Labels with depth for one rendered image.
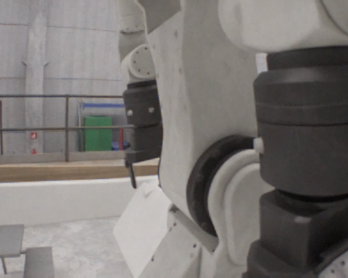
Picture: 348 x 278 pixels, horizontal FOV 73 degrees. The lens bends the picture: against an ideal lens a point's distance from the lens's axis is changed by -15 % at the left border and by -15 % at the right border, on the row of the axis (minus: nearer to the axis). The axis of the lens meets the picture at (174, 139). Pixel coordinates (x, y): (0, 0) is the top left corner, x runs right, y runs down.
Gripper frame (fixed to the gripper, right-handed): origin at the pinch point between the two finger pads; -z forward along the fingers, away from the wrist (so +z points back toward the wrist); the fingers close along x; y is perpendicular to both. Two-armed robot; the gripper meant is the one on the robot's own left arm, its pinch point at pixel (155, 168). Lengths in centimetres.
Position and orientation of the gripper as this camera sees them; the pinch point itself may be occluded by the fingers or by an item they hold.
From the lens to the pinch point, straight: 60.9
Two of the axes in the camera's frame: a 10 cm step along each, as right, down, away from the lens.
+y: -3.6, -1.4, 9.2
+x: 9.2, -2.1, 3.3
